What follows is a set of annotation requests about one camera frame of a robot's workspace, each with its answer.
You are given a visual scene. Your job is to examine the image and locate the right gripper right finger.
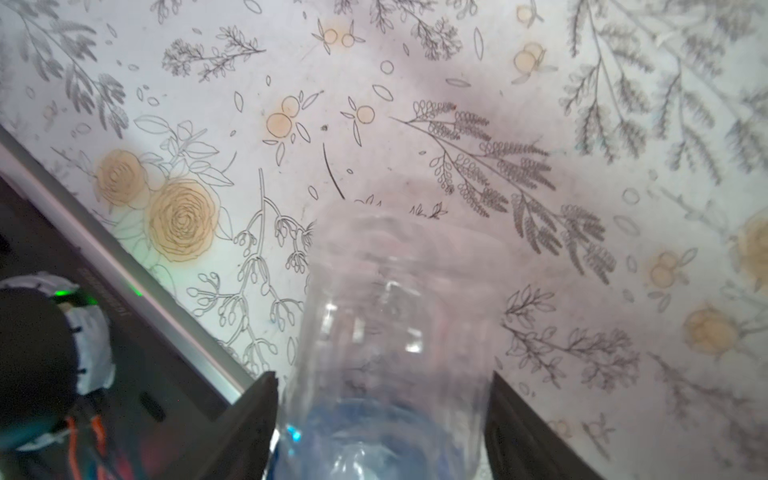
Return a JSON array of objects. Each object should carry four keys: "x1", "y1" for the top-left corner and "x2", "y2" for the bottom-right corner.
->
[{"x1": 485, "y1": 373, "x2": 601, "y2": 480}]

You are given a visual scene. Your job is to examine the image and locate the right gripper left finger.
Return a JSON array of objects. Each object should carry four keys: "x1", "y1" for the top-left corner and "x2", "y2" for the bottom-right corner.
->
[{"x1": 159, "y1": 371, "x2": 279, "y2": 480}]

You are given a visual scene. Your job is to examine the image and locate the aluminium front rail frame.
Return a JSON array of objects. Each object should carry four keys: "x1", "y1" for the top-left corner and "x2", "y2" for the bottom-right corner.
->
[{"x1": 1, "y1": 133, "x2": 255, "y2": 479}]

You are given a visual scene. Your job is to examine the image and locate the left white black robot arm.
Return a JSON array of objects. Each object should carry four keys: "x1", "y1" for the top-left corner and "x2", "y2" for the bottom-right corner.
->
[{"x1": 1, "y1": 272, "x2": 119, "y2": 479}]

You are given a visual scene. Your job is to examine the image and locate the Pocari bottle blue label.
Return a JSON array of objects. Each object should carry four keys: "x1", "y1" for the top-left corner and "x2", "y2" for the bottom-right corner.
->
[{"x1": 266, "y1": 200, "x2": 511, "y2": 480}]

